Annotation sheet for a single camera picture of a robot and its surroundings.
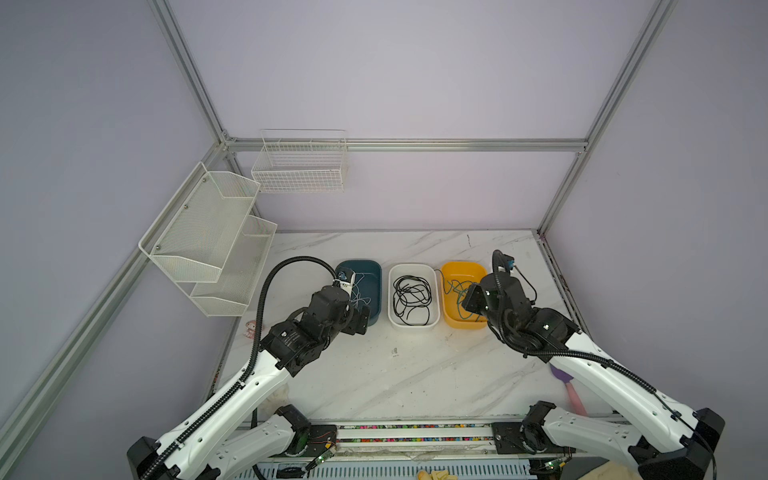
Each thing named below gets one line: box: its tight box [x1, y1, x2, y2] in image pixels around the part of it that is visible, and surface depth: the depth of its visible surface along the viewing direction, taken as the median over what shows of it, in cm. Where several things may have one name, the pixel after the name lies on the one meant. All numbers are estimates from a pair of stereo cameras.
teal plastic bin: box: [336, 260, 382, 326], surface depth 103 cm
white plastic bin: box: [387, 263, 441, 330], surface depth 99 cm
